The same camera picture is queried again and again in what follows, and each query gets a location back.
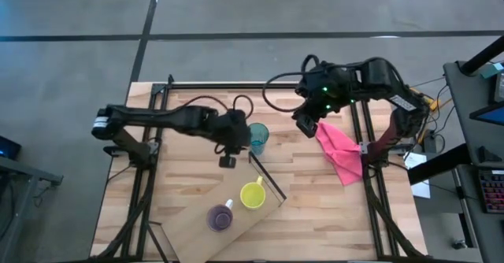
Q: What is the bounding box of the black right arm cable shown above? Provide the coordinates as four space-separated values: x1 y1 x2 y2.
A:
261 54 322 113

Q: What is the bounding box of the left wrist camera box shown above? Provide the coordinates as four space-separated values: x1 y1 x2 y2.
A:
218 154 238 170

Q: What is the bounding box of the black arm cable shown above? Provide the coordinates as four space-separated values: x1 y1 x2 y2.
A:
172 94 255 123
261 54 322 113

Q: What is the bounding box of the purple mug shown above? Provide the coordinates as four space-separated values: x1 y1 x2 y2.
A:
206 198 235 233

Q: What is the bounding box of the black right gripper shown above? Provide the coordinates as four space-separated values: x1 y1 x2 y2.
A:
295 60 358 117

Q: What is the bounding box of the yellow cable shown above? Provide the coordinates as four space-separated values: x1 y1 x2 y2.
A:
409 86 453 119

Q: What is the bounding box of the white paper sheet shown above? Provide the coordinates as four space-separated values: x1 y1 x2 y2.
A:
402 152 432 200

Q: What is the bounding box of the yellow mug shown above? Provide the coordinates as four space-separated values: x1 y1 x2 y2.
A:
239 175 268 211

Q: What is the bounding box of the black diagonal pole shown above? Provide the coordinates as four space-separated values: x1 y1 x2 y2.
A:
459 35 504 76

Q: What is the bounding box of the pink cloth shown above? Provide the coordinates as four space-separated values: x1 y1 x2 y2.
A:
314 121 364 187

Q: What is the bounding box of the black aluminium table frame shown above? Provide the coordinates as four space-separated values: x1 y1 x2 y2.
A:
94 73 427 262

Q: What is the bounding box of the black support beam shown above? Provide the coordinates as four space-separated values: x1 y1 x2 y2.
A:
407 143 473 186

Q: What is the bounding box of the black device with blue light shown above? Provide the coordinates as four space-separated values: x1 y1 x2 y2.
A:
0 135 23 161

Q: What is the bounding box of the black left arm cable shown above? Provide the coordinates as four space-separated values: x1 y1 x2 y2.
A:
172 94 255 123

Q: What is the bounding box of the teal translucent tall cup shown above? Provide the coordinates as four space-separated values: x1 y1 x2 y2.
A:
247 122 271 157

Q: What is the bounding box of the grey side table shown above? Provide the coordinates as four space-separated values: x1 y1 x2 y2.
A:
0 155 65 263

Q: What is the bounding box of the teal small box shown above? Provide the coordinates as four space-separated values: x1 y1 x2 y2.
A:
480 61 504 80

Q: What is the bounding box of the laptop with blue screen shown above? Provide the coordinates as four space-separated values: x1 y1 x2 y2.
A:
469 101 504 127

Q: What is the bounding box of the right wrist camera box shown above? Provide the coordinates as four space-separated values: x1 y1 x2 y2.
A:
291 110 321 139

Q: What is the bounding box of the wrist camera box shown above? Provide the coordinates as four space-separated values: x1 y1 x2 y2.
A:
291 110 321 139
218 154 238 170

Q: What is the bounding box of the backlit keyboard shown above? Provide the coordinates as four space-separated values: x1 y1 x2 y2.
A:
477 168 504 215

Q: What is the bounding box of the grey desk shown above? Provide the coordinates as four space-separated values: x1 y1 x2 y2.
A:
443 60 504 263

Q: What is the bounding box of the black triangular bracket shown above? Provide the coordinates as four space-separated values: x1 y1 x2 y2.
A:
477 146 503 164

